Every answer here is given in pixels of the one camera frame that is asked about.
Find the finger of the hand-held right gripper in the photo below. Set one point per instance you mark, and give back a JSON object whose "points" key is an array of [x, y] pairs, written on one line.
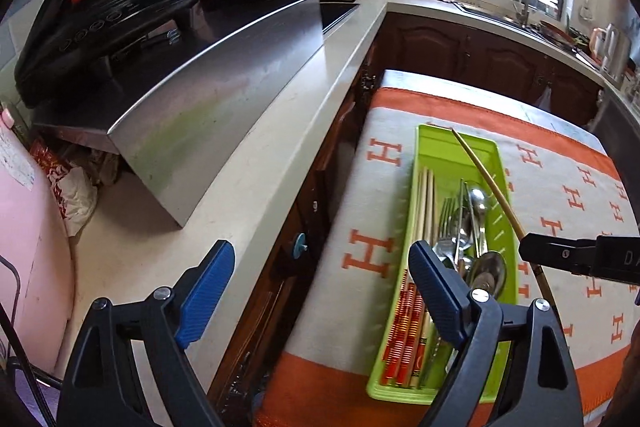
{"points": [[555, 252]]}

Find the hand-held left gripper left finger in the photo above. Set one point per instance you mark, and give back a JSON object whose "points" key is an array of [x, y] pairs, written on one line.
{"points": [[205, 292]]}

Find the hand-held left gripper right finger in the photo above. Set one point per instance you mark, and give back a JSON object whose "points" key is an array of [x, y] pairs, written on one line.
{"points": [[435, 292]]}

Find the metal fork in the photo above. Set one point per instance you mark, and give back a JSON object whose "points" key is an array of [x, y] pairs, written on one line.
{"points": [[447, 212]]}

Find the brown wooden chopstick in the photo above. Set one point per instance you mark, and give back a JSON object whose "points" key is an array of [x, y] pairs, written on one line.
{"points": [[493, 192]]}

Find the green plastic utensil tray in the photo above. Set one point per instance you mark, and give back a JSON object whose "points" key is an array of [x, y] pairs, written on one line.
{"points": [[440, 152]]}

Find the cream kitchen countertop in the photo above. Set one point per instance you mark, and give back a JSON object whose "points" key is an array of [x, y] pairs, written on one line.
{"points": [[250, 187]]}

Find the orange and cream printed blanket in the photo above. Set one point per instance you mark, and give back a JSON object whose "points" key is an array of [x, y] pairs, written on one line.
{"points": [[370, 197]]}

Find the red and white plastic bag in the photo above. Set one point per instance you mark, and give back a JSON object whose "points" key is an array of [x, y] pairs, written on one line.
{"points": [[70, 187]]}

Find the pink cloth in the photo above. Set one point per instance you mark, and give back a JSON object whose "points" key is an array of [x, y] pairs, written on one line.
{"points": [[30, 257]]}

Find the stainless steel splash guard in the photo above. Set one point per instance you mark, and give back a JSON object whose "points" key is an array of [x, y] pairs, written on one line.
{"points": [[200, 107]]}

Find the white electric kettle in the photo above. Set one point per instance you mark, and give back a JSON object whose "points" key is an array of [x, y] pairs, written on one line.
{"points": [[611, 47]]}

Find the red pan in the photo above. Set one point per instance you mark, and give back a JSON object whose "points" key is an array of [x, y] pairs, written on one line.
{"points": [[557, 32]]}

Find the black cooktop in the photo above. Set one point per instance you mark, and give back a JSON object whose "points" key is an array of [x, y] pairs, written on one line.
{"points": [[340, 12]]}

